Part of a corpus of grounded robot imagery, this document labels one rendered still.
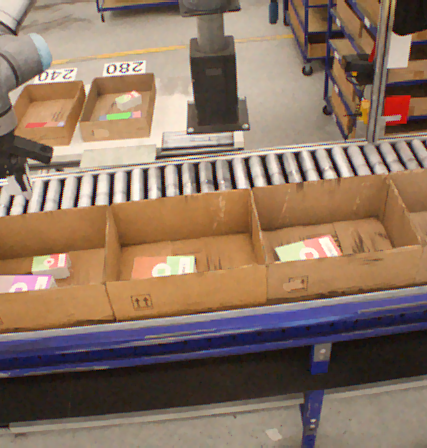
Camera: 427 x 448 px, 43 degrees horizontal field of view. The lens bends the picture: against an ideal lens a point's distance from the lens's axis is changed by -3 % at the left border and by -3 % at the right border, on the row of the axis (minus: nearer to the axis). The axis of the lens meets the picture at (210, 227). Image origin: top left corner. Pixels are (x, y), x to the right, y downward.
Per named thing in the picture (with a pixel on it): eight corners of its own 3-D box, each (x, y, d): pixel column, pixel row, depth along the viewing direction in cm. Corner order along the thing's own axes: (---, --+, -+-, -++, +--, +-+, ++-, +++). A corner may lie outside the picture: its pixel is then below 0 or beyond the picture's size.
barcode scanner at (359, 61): (336, 76, 207) (342, 51, 200) (366, 78, 208) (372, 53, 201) (341, 85, 202) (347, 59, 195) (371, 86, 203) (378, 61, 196)
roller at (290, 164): (293, 158, 220) (293, 148, 217) (323, 252, 182) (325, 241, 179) (280, 159, 220) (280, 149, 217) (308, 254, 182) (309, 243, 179)
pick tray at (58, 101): (87, 98, 257) (83, 79, 250) (69, 146, 230) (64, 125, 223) (30, 102, 259) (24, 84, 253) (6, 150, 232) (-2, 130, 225)
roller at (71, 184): (79, 182, 219) (77, 172, 216) (66, 281, 181) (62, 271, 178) (67, 184, 219) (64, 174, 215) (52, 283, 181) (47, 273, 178)
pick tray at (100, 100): (157, 91, 257) (154, 72, 250) (150, 138, 229) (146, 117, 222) (97, 96, 258) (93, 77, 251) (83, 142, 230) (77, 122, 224)
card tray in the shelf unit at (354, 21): (336, 10, 315) (337, -7, 308) (385, 6, 316) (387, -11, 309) (357, 39, 286) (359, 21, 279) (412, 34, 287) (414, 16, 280)
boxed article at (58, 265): (38, 267, 161) (33, 257, 158) (71, 263, 161) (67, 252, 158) (36, 281, 157) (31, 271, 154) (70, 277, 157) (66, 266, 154)
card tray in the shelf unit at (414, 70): (360, 44, 281) (361, 26, 274) (415, 40, 281) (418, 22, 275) (387, 82, 251) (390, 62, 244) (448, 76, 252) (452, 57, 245)
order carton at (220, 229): (252, 231, 166) (250, 186, 154) (267, 309, 145) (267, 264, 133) (119, 246, 166) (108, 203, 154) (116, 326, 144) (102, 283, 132)
